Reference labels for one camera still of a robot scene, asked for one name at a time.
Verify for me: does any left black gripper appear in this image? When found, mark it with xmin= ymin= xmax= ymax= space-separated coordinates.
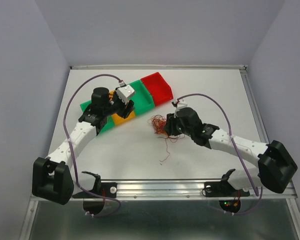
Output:
xmin=103 ymin=87 xmax=135 ymax=119

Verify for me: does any orange wire bundle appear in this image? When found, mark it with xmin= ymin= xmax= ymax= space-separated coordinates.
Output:
xmin=146 ymin=114 xmax=186 ymax=163

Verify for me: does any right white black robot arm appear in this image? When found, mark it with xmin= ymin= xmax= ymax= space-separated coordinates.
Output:
xmin=163 ymin=107 xmax=298 ymax=195

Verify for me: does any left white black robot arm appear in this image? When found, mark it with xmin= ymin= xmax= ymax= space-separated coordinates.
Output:
xmin=32 ymin=84 xmax=136 ymax=205

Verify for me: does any yellow bin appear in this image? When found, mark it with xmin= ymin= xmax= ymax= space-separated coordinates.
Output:
xmin=109 ymin=90 xmax=136 ymax=126

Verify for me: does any leftmost green bin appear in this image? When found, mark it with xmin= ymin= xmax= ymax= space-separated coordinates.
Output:
xmin=80 ymin=100 xmax=115 ymax=134

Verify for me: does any green bin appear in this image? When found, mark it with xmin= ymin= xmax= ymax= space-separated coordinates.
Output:
xmin=80 ymin=100 xmax=115 ymax=134
xmin=129 ymin=80 xmax=155 ymax=116

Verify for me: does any red bin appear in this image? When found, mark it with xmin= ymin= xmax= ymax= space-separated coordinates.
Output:
xmin=140 ymin=72 xmax=174 ymax=107

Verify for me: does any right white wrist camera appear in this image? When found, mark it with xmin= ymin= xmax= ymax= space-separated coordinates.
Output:
xmin=171 ymin=98 xmax=188 ymax=118

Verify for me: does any aluminium front rail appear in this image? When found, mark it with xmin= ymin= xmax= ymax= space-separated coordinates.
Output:
xmin=29 ymin=177 xmax=298 ymax=201

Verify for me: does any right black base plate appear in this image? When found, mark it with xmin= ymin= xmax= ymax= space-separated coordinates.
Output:
xmin=201 ymin=181 xmax=250 ymax=198

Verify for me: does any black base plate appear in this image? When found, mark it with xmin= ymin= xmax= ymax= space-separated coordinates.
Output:
xmin=72 ymin=182 xmax=118 ymax=199
xmin=201 ymin=181 xmax=250 ymax=198

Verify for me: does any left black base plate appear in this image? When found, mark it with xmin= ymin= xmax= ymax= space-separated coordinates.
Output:
xmin=72 ymin=182 xmax=118 ymax=199

